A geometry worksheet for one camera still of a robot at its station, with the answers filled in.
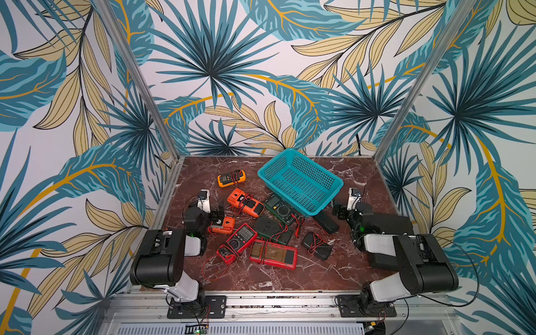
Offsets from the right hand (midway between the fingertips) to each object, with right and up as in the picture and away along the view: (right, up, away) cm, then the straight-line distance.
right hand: (347, 200), depth 93 cm
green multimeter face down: (-33, -12, -5) cm, 36 cm away
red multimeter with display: (-48, -16, -10) cm, 51 cm away
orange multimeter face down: (-45, -1, +2) cm, 45 cm away
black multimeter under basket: (-9, -10, -1) cm, 13 cm away
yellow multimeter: (-54, +10, +11) cm, 56 cm away
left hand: (-60, 0, -1) cm, 60 cm away
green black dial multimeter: (-28, -6, +1) cm, 28 cm away
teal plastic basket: (-17, +7, +16) cm, 24 cm away
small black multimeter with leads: (-16, -17, -9) cm, 25 cm away
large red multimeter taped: (-33, -20, -11) cm, 40 cm away
